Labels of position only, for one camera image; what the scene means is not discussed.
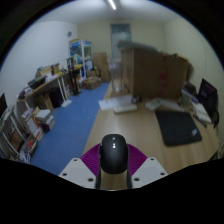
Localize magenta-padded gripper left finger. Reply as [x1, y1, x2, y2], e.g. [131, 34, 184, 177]
[58, 143, 104, 190]

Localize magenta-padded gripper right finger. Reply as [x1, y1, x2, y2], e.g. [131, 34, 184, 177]
[125, 143, 169, 190]

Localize black computer mouse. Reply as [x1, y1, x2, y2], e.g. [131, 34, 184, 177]
[99, 133, 130, 175]

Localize black mouse pad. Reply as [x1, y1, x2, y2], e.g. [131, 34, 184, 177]
[154, 109, 203, 147]

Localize stack of books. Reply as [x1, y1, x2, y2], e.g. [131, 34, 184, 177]
[34, 108, 57, 133]

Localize small white flat bar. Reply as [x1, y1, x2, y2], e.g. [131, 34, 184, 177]
[112, 103, 139, 115]

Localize shelf unit with books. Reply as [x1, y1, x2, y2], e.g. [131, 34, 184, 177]
[0, 103, 38, 165]

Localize flat cardboard box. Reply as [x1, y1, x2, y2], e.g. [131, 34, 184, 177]
[82, 76, 103, 91]

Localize black computer monitor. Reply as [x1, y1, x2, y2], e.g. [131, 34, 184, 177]
[197, 78, 219, 118]

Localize large brown cardboard box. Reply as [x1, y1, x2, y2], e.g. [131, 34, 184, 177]
[118, 40, 192, 100]

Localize clear plastic container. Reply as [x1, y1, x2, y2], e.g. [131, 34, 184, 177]
[109, 60, 126, 95]

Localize stacked brown cardboard boxes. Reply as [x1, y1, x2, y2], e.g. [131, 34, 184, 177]
[92, 51, 112, 84]

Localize blue and white cabinet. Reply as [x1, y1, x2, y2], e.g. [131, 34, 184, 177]
[68, 38, 94, 80]

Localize ceiling strip light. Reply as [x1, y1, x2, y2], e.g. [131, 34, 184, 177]
[105, 0, 118, 11]

